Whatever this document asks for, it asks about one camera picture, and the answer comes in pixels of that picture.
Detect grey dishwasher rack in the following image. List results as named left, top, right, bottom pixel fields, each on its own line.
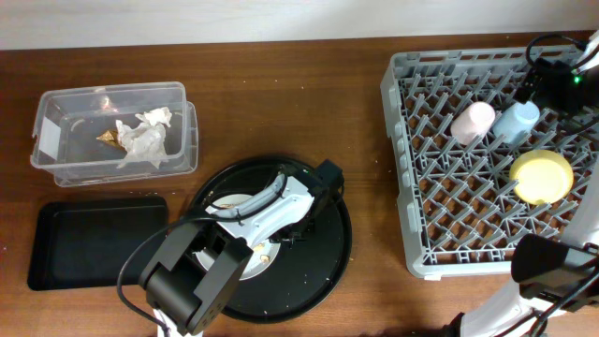
left=380, top=48, right=598, bottom=280

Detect white napkin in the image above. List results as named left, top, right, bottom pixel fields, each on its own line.
left=115, top=107, right=172, bottom=169

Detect black rectangular tray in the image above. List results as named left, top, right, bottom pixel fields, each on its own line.
left=27, top=197, right=168, bottom=291

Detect pink cup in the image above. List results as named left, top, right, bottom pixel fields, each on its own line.
left=450, top=102, right=495, bottom=145

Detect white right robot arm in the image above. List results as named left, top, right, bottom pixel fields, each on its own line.
left=439, top=58, right=598, bottom=336

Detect round black serving tray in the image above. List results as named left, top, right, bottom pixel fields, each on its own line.
left=190, top=156, right=352, bottom=324

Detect peanut shells and rice scraps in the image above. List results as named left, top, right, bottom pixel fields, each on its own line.
left=254, top=242, right=271, bottom=263

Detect gold snack wrapper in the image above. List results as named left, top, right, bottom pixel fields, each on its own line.
left=96, top=129, right=125, bottom=151

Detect clear plastic waste bin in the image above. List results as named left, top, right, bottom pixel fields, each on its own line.
left=30, top=81, right=198, bottom=187

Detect yellow bowl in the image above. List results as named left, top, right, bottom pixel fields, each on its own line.
left=509, top=150, right=574, bottom=205

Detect blue cup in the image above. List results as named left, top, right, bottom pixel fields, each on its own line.
left=491, top=101, right=540, bottom=144

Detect grey plate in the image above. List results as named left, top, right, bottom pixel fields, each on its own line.
left=195, top=194, right=281, bottom=281

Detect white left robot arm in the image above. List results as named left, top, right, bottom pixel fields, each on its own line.
left=117, top=170, right=343, bottom=336

